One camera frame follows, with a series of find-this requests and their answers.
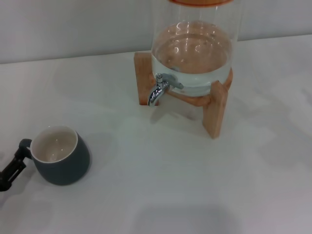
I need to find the chrome metal faucet tap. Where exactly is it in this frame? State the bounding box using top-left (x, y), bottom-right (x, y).
top-left (148, 72), bottom-right (184, 107)

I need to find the wooden dispenser stand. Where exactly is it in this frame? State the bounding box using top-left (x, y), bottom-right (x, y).
top-left (134, 51), bottom-right (234, 140)

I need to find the dark grey ceramic mug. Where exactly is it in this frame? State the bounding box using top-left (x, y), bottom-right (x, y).
top-left (18, 125), bottom-right (93, 186)

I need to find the clear glass water dispenser jar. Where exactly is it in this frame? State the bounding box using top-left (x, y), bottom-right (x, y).
top-left (150, 0), bottom-right (244, 97)

